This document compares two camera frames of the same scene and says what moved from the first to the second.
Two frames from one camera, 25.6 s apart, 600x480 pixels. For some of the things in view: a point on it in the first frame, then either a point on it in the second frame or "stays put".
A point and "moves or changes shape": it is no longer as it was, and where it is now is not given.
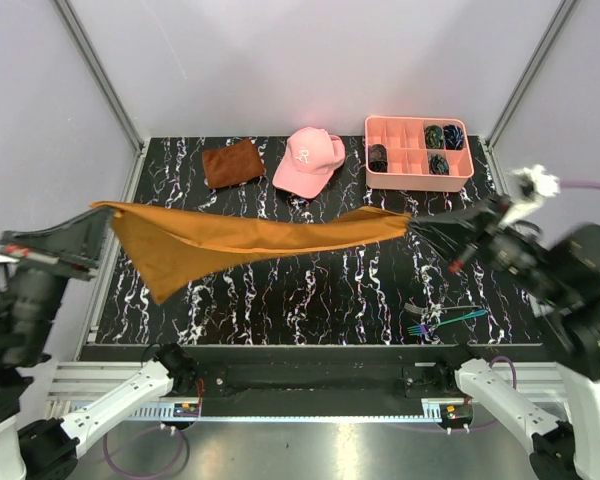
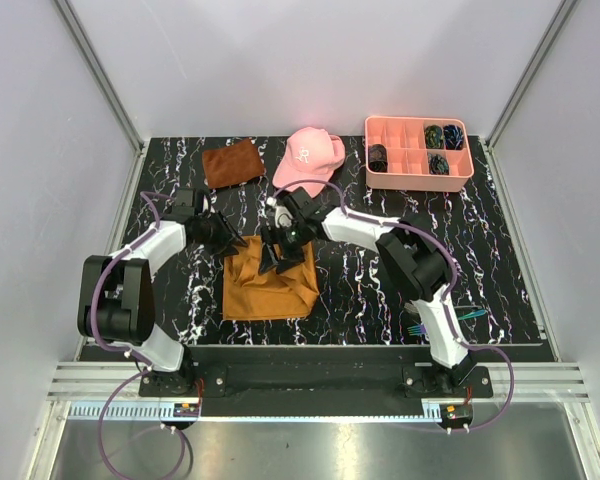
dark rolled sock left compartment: [377, 158] stays put
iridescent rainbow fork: [425, 328] stays put
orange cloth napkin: [169, 245] moves or changes shape
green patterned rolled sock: [434, 137] stays put
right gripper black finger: [454, 235] → [267, 260]
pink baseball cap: [312, 156] stays put
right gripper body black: [511, 251] → [291, 239]
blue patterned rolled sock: [453, 136] stays put
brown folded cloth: [232, 164] stays put
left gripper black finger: [84, 239] → [218, 238]
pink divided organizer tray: [408, 155] stays put
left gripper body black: [60, 266] → [202, 219]
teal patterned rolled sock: [438, 165] stays put
